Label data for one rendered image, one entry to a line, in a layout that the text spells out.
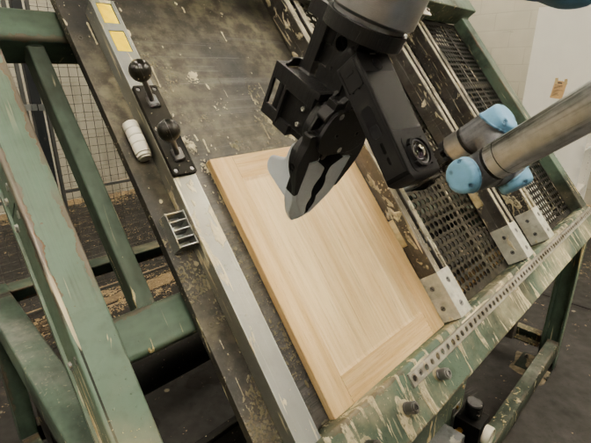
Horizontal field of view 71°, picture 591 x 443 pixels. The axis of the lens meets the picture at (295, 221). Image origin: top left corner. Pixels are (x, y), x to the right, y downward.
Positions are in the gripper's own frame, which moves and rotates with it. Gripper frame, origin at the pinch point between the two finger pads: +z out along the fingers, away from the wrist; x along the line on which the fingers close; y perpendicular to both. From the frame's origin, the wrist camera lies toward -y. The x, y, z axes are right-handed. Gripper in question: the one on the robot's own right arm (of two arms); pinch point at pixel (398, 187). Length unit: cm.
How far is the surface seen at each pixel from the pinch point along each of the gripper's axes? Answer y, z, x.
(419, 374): 33, -3, 41
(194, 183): 62, -2, -13
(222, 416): 21, 129, 48
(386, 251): 18.0, 0.6, 14.8
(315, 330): 50, 0, 22
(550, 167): -121, 1, 14
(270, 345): 63, -2, 20
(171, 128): 69, -14, -18
